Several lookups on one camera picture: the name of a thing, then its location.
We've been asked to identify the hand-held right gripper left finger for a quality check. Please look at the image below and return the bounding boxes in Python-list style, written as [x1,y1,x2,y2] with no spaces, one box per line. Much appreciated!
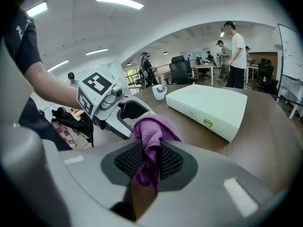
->
[0,124,145,227]

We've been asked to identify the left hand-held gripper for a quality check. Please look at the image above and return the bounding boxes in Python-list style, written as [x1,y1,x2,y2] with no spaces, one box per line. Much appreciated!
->
[77,66,156,141]

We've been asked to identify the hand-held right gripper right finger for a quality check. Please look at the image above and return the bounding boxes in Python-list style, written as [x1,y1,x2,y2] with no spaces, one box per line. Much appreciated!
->
[139,138,282,227]

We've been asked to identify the purple cloth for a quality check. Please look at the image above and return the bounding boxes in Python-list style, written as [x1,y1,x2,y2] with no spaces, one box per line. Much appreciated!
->
[131,114,183,192]

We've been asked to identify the person's left forearm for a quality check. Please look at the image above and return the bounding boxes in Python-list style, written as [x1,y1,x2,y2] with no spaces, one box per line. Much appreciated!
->
[25,60,82,110]

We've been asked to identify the wooden desk white legs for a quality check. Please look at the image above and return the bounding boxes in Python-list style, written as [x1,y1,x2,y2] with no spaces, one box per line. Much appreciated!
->
[191,64,215,80]
[153,70,172,85]

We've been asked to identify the white mug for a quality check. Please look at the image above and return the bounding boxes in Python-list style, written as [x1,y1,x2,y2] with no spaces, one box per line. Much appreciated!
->
[151,84,168,101]

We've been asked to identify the pink chequered bag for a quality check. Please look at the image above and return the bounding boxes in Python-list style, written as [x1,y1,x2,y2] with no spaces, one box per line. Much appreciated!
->
[51,119,93,150]

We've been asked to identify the black bag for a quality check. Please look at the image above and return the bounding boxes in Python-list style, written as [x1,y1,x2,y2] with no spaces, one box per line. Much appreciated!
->
[51,106,94,137]

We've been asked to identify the black high-back office chair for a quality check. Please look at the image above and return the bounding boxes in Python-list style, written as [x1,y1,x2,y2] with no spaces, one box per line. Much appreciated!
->
[169,55,193,85]

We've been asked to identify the white ceiling tube light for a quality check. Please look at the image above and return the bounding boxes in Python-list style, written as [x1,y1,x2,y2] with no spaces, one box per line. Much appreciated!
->
[85,48,109,56]
[26,0,48,17]
[96,0,144,10]
[47,60,69,72]

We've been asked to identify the pale green flat box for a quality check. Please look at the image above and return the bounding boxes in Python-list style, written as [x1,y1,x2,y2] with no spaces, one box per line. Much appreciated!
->
[165,83,248,143]

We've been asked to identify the whiteboard on black stand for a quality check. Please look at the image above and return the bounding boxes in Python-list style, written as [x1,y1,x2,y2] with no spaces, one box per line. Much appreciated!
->
[276,24,303,120]

